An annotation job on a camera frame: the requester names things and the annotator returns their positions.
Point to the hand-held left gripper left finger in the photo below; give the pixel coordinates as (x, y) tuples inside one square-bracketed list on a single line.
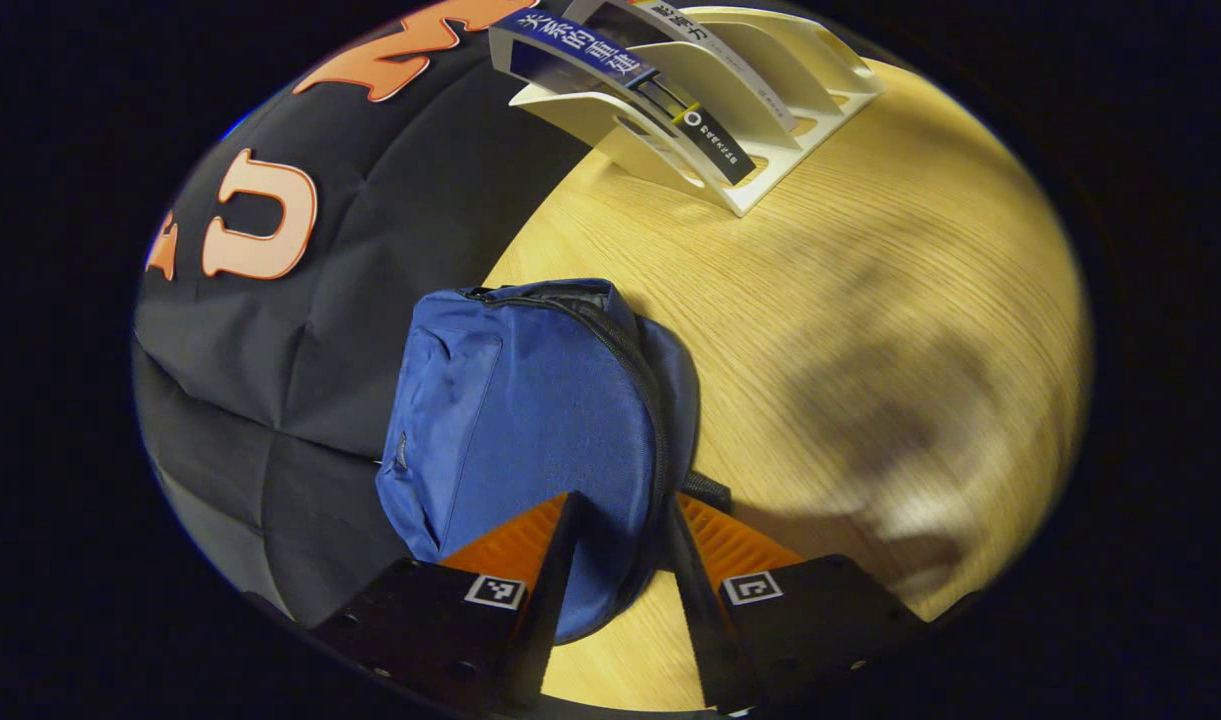
[(555, 600)]

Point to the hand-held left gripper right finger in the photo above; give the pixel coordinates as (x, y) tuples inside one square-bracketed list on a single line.
[(700, 620)]

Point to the blue schoolbag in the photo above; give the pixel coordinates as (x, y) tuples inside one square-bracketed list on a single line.
[(530, 420)]

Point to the blue cover book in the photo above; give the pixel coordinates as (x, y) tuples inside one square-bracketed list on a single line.
[(580, 50)]

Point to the portrait cover book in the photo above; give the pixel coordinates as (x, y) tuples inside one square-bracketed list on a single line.
[(730, 60)]

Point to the white bookshelf rack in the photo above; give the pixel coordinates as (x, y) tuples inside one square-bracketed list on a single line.
[(770, 60)]

